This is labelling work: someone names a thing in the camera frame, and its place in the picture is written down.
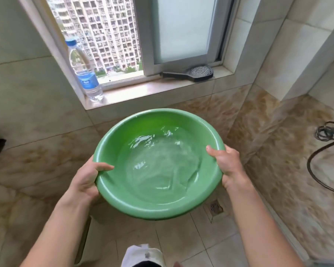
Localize black shower head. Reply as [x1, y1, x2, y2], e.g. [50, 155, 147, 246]
[160, 64, 214, 83]

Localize person's right hand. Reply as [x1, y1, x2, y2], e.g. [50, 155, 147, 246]
[206, 144, 251, 191]

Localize metal floor drain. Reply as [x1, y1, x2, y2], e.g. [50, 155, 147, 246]
[210, 200, 224, 216]

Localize person's right forearm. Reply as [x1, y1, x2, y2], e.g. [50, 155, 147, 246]
[226, 183, 305, 267]

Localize person's left forearm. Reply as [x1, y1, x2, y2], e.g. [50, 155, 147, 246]
[20, 192, 100, 267]

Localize clear plastic water bottle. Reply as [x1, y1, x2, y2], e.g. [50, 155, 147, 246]
[65, 39, 104, 103]

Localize green plastic basin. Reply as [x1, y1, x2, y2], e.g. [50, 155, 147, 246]
[93, 108, 226, 220]

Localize white slipper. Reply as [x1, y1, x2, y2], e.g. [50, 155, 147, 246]
[122, 244, 166, 267]

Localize black shower hose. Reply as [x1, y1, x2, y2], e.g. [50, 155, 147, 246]
[307, 115, 334, 195]

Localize sliding window frame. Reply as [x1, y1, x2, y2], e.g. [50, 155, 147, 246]
[134, 0, 237, 77]

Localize person's left hand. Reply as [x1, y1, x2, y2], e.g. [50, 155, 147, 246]
[65, 156, 115, 205]

